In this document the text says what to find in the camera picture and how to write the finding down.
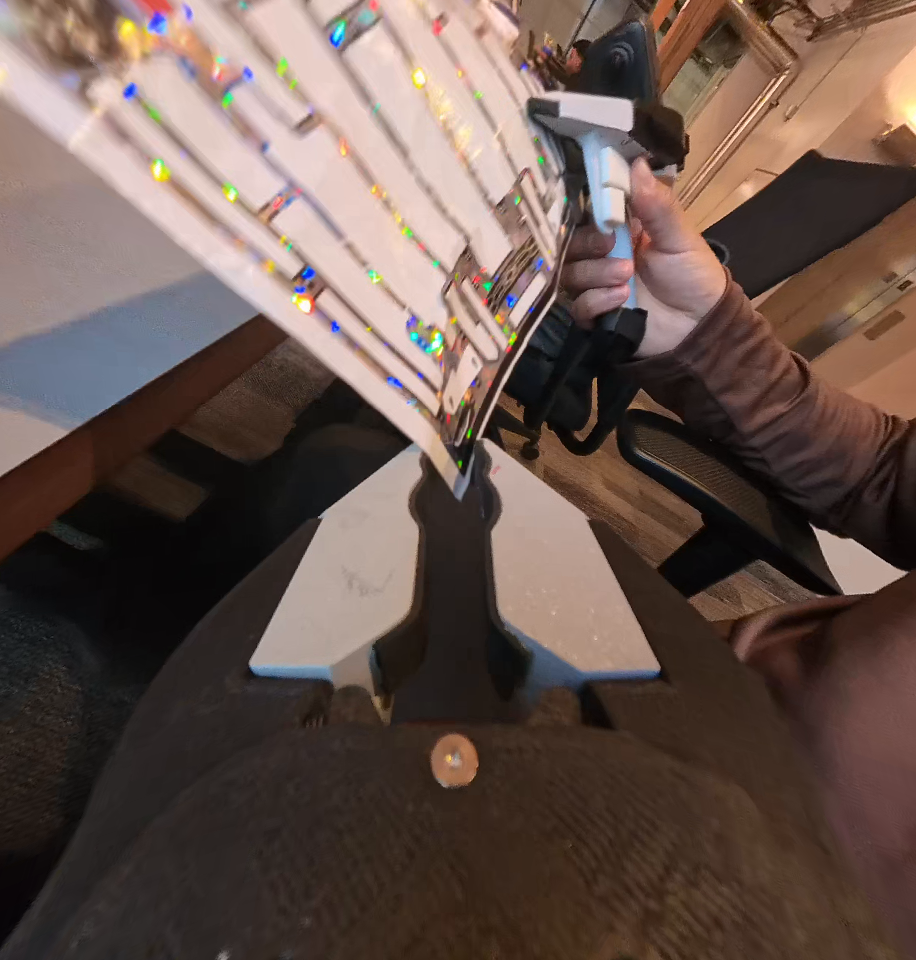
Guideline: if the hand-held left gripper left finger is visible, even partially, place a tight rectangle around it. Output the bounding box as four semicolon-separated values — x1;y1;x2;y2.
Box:
248;444;430;717

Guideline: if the wall lamp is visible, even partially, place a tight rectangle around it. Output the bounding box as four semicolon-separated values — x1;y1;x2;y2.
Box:
874;97;916;168

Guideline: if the black mesh office chair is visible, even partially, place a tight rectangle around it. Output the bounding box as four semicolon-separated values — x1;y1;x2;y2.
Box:
619;408;845;597

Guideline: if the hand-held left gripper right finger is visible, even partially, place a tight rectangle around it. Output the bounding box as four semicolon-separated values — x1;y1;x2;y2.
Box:
479;439;663;682

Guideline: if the person's right forearm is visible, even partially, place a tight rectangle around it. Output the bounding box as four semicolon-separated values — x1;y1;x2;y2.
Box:
638;270;916;571

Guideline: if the person's right hand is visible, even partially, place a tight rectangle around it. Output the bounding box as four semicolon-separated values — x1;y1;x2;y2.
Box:
561;157;730;359

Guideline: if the holographic sticker sheet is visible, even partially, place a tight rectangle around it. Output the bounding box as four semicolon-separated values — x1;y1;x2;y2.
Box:
0;0;579;500

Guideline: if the wood framed glass partition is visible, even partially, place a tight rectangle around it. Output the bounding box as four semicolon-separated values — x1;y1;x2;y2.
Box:
653;0;801;205

